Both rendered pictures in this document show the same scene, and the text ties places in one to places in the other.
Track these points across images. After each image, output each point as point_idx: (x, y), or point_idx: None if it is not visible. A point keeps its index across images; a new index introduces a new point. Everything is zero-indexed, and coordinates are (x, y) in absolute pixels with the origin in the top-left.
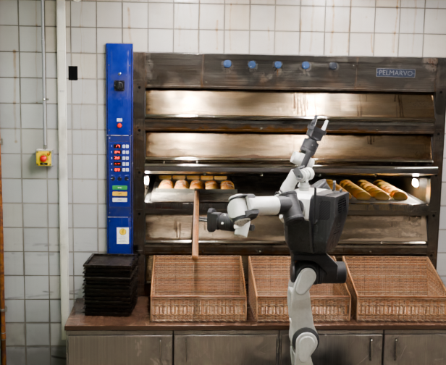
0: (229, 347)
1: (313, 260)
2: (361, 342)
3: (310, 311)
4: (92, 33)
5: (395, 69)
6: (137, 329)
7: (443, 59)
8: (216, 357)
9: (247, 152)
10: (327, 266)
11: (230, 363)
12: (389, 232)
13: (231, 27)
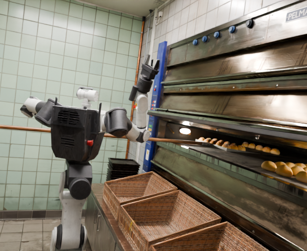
0: (105, 234)
1: (67, 166)
2: None
3: (64, 211)
4: (158, 40)
5: (306, 6)
6: (94, 197)
7: None
8: (102, 237)
9: (192, 107)
10: (67, 175)
11: (104, 247)
12: (272, 217)
13: (199, 14)
